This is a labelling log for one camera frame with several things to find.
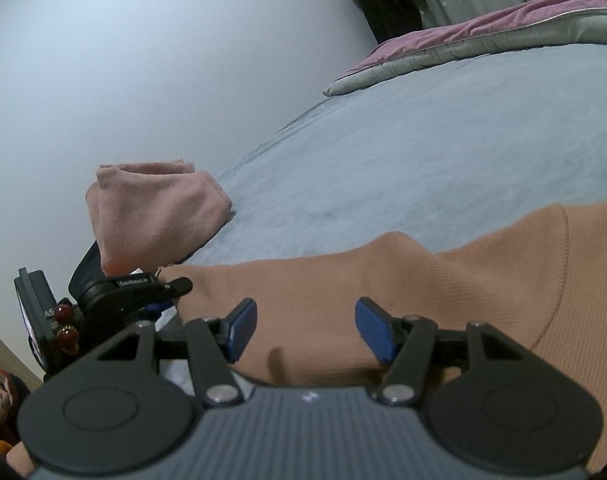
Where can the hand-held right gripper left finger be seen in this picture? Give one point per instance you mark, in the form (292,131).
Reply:
(242,330)

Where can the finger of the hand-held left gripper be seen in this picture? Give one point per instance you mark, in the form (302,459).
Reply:
(148,290)

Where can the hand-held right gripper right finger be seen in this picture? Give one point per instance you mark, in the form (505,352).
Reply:
(376,330)

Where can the brown sweater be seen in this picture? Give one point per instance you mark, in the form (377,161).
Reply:
(483,270)

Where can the person's left forearm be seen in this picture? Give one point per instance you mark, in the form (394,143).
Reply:
(148,210)

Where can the blue-grey bed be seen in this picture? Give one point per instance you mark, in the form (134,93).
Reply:
(433,135)

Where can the pink and grey quilt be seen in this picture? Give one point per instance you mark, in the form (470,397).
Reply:
(483,40)

